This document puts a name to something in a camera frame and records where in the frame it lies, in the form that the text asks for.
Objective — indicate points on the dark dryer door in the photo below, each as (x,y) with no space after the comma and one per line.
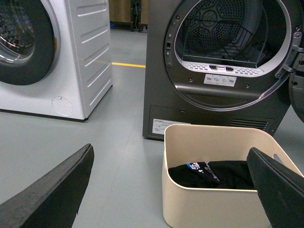
(296,86)

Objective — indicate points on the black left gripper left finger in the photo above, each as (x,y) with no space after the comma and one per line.
(52,201)

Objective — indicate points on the beige plastic laundry hamper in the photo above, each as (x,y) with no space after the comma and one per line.
(214,208)

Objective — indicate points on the white washing machine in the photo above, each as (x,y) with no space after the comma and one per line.
(54,56)

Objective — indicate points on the black printed t-shirt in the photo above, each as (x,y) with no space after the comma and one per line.
(213,175)

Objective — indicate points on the wooden cabinet in background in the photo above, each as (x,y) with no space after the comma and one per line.
(131,15)

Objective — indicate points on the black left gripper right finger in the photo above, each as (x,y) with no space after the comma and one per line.
(280,190)

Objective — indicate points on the dark grey tumble dryer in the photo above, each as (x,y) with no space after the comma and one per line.
(178,91)

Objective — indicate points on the wire drying rack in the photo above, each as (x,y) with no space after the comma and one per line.
(213,39)

